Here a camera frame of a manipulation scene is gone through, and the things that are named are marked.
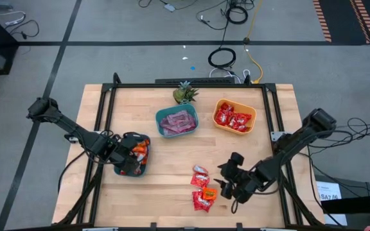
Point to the small artificial succulent plant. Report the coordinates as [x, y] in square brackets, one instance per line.
[183, 93]

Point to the black bar behind table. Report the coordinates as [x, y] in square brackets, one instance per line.
[172, 81]

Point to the black aluminium table frame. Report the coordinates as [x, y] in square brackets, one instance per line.
[140, 86]

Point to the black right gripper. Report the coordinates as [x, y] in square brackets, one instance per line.
[243, 183]

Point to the white power adapter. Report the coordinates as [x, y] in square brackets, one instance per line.
[170, 7]

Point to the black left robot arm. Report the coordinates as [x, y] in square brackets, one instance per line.
[75, 131]

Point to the dark teal plastic bin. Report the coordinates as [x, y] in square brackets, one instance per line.
[117, 170]

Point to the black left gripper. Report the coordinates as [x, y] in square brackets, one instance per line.
[125, 150]

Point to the white paper sign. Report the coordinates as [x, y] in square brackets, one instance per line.
[326, 187]

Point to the black cabinet with sign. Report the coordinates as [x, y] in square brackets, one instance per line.
[355, 189]

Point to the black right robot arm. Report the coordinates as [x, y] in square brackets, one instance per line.
[294, 141]

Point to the red Cheetos bag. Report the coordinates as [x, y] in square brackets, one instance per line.
[141, 157]

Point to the light teal plastic bin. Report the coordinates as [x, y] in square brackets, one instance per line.
[161, 117]

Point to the yellow plastic bin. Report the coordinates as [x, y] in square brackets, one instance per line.
[246, 107]

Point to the red bag white label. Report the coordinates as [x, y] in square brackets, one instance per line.
[140, 148]

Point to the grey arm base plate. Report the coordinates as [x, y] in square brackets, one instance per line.
[276, 134]

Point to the black orange striped floor mat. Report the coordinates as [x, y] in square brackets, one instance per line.
[342, 19]

